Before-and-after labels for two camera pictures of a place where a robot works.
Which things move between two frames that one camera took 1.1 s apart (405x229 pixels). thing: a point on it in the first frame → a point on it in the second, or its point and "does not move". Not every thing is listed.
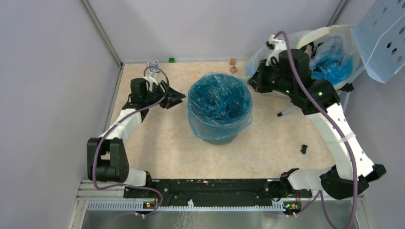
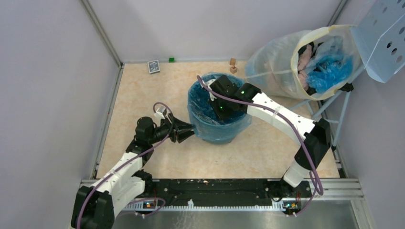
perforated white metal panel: [379, 36] does not move
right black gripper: [256, 80] → [222, 116]
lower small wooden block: [233, 69] does not move
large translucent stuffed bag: [335, 52] does not move
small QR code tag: [154, 66] does not move
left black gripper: [169, 92] → [175, 133]
